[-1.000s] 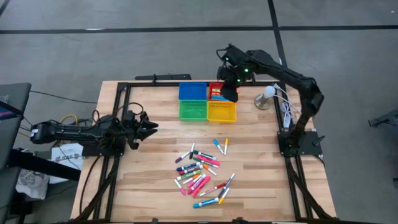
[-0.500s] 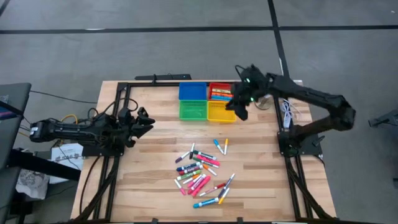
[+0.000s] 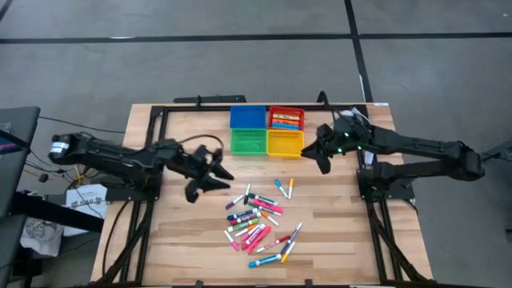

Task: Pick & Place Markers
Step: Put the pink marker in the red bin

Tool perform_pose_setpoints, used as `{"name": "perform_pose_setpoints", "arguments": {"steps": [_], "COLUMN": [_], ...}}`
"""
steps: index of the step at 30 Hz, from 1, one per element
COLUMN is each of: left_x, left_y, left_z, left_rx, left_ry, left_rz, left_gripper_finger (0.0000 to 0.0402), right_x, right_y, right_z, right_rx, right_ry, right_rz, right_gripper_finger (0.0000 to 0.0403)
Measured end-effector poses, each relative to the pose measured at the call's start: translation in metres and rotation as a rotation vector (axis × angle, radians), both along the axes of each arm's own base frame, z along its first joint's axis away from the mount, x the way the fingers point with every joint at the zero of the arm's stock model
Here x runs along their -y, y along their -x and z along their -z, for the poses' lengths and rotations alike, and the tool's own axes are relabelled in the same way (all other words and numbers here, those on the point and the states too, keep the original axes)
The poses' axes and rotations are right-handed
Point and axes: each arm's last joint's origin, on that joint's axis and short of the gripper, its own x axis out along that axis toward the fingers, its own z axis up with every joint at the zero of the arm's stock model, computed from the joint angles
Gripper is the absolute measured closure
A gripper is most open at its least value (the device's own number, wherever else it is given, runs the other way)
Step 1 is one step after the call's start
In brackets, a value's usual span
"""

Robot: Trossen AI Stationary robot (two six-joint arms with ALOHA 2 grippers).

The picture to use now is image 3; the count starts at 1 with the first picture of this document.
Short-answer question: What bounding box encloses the white paper sheet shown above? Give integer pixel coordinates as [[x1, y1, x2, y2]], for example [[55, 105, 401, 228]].
[[65, 182, 110, 238]]

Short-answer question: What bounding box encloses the navy thin marker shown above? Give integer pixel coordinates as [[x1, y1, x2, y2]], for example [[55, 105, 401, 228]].
[[280, 222, 303, 255]]

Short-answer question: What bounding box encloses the dark green Expo marker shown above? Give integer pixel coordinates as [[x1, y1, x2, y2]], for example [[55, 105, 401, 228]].
[[247, 192, 280, 207]]

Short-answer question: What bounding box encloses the blue Expo marker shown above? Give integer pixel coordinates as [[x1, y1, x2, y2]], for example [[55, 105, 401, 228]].
[[226, 207, 259, 222]]

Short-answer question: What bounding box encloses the white patterned bag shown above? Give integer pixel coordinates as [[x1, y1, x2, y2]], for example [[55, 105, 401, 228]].
[[18, 217, 66, 258]]

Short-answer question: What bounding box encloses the red thin marker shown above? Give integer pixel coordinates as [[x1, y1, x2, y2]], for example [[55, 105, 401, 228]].
[[255, 234, 292, 254]]

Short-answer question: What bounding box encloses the black beam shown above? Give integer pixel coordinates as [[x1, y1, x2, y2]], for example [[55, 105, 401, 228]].
[[10, 190, 106, 234]]

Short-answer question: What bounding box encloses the pink highlighter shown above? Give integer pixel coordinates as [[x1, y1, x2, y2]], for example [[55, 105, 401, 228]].
[[245, 225, 273, 254], [252, 198, 284, 214]]

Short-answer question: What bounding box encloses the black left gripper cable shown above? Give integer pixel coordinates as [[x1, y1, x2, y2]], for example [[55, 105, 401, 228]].
[[177, 133, 226, 156]]

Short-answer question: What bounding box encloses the yellow plastic basket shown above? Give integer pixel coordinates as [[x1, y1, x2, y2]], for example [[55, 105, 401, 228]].
[[266, 129, 306, 158]]

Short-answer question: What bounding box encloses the teal Expo marker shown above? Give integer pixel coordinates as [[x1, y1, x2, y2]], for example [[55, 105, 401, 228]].
[[247, 253, 282, 269]]

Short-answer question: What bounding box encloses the green thin marker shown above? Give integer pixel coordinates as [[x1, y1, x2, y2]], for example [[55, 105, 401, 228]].
[[247, 201, 282, 218]]

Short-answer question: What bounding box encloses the red Expo marker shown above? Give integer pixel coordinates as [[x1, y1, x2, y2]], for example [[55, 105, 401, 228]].
[[229, 211, 262, 226]]

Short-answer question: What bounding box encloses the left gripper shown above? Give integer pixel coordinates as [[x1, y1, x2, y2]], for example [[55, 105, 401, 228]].
[[175, 144, 236, 204]]

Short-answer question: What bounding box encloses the black floor cable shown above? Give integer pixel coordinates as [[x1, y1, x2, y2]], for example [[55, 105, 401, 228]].
[[38, 114, 128, 135]]

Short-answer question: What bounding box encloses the grey desk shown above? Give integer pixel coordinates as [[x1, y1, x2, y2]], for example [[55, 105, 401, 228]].
[[0, 105, 42, 288]]

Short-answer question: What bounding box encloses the black power strip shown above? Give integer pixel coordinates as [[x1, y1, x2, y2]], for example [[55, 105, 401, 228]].
[[172, 94, 248, 105]]

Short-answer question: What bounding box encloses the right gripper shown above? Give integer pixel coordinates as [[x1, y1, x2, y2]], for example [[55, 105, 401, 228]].
[[300, 115, 375, 175]]

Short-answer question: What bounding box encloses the red plastic basket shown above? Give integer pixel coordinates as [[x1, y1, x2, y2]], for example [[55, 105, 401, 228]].
[[267, 106, 306, 132]]

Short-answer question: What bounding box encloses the orange thin marker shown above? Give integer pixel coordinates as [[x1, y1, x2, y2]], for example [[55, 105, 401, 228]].
[[234, 223, 259, 238]]

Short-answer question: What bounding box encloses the blue plastic basket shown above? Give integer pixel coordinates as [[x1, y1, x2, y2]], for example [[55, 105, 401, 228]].
[[229, 105, 268, 130]]

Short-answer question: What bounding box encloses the pink thin marker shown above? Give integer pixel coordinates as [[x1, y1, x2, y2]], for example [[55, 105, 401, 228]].
[[223, 229, 240, 252]]

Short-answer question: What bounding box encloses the green plastic basket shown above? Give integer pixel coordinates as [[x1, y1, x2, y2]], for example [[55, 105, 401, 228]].
[[230, 128, 268, 157]]

